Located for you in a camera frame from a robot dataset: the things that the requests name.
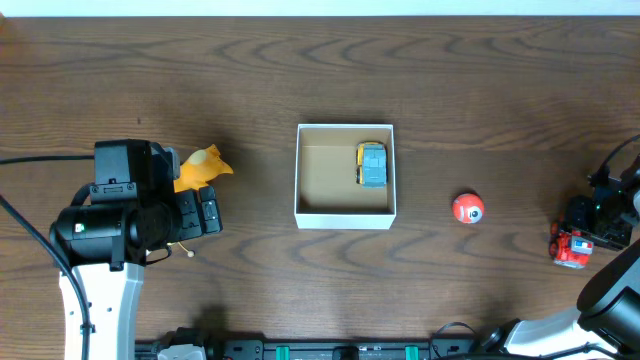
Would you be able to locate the white cardboard box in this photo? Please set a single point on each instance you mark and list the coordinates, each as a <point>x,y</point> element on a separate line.
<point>327,194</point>

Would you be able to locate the cream pellet drum toy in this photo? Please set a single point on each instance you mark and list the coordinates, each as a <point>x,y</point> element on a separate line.
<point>190,253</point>

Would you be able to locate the yellow grey toy truck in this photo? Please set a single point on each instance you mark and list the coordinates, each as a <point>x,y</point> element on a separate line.
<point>371,164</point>

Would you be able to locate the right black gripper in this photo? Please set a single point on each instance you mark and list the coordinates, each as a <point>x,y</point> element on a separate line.
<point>577,217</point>

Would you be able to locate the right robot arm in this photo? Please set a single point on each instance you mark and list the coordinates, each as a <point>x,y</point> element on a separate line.
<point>605,319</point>

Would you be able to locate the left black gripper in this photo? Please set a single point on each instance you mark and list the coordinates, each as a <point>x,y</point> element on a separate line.
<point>187,215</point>

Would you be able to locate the red toy fire truck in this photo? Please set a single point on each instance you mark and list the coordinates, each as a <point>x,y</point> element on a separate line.
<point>569,248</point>

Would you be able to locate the red ball toy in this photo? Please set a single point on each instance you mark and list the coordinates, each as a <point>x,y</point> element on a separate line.
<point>468,208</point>

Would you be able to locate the black mounting rail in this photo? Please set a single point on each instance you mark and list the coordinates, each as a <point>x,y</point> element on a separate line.
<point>187,343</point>

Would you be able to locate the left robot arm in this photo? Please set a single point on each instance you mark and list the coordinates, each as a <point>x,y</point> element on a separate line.
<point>106,245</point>

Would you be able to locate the orange rubber animal toy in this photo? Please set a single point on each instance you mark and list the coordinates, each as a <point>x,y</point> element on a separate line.
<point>200,168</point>

